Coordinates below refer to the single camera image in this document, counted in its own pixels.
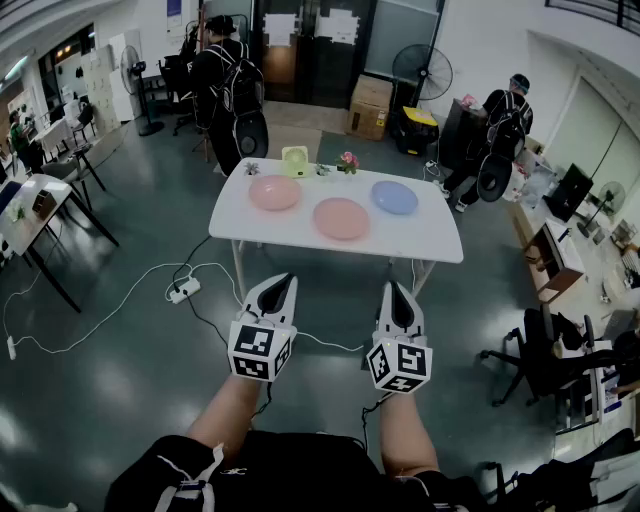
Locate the yellow-green desk fan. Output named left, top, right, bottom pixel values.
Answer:
left=281, top=145, right=310, bottom=179

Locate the white table with black legs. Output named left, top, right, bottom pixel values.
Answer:
left=0, top=172, right=121, bottom=314

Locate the black flat box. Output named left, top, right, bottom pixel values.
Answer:
left=542, top=163, right=595, bottom=223

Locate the white power cable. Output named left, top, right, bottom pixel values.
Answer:
left=2, top=261, right=244, bottom=362

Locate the white table leg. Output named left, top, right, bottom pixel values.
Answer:
left=230, top=239, right=247, bottom=301
left=412, top=258, right=436, bottom=297

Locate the blue plate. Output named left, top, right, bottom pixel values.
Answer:
left=370, top=180, right=419, bottom=216

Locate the salmon pink plate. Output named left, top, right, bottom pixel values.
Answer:
left=313, top=197, right=371, bottom=241

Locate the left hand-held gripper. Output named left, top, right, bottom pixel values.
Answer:
left=227, top=272, right=299, bottom=384

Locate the light pink plate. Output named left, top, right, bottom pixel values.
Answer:
left=248, top=174, right=303, bottom=212

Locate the person's left forearm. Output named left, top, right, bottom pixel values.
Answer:
left=184, top=372, right=266, bottom=461

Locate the grey chair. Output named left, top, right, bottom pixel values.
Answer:
left=42, top=144, right=107, bottom=211

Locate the black double door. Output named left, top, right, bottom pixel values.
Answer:
left=252, top=0, right=376, bottom=109

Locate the white plastic bag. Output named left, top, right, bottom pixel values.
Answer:
left=502, top=159, right=539, bottom=202

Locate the wooden side cabinet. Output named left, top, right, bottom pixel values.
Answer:
left=522, top=218, right=586, bottom=305

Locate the person's black clothing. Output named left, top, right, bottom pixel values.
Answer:
left=102, top=432, right=494, bottom=512

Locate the yellow and black machine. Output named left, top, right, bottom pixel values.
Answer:
left=389, top=105, right=441, bottom=156

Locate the small wooden box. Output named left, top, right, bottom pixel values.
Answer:
left=32, top=188, right=57, bottom=220

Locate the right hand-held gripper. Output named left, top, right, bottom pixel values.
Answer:
left=365, top=280, right=434, bottom=396

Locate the small black floor fan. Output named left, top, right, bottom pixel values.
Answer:
left=577, top=180, right=627, bottom=239

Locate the person's right forearm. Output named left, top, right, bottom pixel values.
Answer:
left=377, top=392, right=441, bottom=476

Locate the black cabinet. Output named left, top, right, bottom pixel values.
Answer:
left=439, top=98, right=489, bottom=171

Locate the beige rug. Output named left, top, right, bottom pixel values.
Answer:
left=263, top=99, right=350, bottom=135
left=267, top=124, right=324, bottom=162

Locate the white locker cabinet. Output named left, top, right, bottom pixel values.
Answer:
left=82, top=44, right=121, bottom=134

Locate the cardboard box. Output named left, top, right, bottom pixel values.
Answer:
left=344, top=74, right=394, bottom=142

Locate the black office chair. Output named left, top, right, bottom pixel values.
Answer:
left=479, top=304, right=619, bottom=436

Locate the white floor fan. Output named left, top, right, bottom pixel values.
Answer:
left=119, top=44, right=165, bottom=137

